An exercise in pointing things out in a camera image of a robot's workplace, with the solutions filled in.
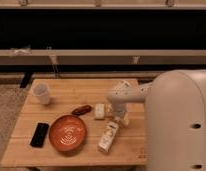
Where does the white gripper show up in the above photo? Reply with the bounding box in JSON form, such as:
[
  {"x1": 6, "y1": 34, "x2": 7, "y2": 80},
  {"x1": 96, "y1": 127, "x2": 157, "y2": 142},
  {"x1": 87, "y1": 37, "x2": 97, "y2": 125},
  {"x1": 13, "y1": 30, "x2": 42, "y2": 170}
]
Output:
[{"x1": 111, "y1": 104, "x2": 130, "y2": 127}]

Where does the white bottle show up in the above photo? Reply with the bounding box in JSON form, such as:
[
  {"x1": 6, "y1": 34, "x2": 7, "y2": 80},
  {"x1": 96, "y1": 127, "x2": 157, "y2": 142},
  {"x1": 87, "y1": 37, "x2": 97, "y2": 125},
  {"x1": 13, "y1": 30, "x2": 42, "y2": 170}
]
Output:
[{"x1": 98, "y1": 121, "x2": 119, "y2": 153}]

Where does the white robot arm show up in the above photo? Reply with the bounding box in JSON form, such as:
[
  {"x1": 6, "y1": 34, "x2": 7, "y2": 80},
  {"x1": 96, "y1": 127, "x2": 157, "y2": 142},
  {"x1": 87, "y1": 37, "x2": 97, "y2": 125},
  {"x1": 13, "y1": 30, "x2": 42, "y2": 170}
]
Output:
[{"x1": 107, "y1": 69, "x2": 206, "y2": 171}]

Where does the small white box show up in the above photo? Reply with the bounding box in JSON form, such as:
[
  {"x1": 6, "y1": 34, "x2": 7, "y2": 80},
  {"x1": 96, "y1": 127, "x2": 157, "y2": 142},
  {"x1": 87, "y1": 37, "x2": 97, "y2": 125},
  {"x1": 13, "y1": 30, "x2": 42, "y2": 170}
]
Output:
[{"x1": 94, "y1": 103, "x2": 105, "y2": 120}]

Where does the brown sausage toy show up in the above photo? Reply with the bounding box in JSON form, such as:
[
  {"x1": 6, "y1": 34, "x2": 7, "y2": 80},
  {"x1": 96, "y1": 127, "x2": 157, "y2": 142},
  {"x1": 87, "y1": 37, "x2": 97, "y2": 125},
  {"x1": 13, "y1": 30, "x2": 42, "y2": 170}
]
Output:
[{"x1": 72, "y1": 105, "x2": 92, "y2": 116}]

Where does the orange bowl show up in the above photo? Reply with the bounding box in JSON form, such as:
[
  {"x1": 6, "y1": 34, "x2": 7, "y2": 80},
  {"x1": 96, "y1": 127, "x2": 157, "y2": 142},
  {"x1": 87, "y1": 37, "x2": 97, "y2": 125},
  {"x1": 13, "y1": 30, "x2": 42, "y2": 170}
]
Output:
[{"x1": 49, "y1": 115, "x2": 87, "y2": 152}]

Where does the wooden table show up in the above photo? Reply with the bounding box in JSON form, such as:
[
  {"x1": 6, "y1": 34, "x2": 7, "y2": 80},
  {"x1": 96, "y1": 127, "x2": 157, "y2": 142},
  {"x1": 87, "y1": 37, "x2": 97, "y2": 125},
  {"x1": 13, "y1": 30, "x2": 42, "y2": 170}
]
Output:
[{"x1": 1, "y1": 79, "x2": 147, "y2": 167}]

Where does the white plastic cup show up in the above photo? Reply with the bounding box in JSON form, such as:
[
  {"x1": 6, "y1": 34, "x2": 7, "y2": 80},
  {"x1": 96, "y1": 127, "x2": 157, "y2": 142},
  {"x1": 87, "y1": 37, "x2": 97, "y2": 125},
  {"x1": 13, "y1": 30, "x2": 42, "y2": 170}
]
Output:
[{"x1": 32, "y1": 83, "x2": 51, "y2": 105}]

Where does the black smartphone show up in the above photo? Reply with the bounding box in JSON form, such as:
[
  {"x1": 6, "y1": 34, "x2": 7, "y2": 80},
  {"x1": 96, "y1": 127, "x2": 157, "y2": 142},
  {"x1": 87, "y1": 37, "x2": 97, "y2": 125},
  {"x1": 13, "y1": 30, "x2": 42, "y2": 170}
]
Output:
[{"x1": 30, "y1": 123, "x2": 49, "y2": 148}]

